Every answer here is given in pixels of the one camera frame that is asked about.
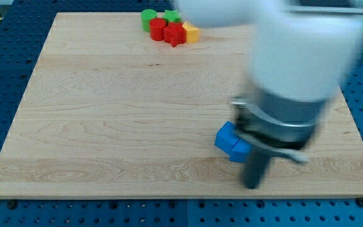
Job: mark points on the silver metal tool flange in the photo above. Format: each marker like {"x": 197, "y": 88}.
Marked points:
{"x": 276, "y": 126}

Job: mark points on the blue cube block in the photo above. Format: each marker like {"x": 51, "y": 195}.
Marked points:
{"x": 226, "y": 139}

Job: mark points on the green cylinder block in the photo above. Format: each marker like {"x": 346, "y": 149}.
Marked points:
{"x": 146, "y": 16}

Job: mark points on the light wooden board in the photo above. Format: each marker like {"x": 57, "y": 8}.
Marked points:
{"x": 109, "y": 113}

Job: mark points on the red cylinder block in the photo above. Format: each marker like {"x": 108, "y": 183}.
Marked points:
{"x": 156, "y": 27}

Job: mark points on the green star block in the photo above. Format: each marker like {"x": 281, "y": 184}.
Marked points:
{"x": 172, "y": 16}

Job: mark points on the red star block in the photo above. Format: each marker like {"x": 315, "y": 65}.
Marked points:
{"x": 175, "y": 34}

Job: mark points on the blue triangle block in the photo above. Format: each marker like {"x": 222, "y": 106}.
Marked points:
{"x": 240, "y": 151}

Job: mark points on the yellow pentagon block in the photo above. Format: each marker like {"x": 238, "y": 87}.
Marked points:
{"x": 192, "y": 32}

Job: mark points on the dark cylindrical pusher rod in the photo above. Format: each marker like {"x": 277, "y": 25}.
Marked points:
{"x": 255, "y": 167}

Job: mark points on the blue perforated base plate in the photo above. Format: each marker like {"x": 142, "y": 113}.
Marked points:
{"x": 23, "y": 30}

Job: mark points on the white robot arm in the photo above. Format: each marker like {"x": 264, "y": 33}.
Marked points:
{"x": 301, "y": 52}

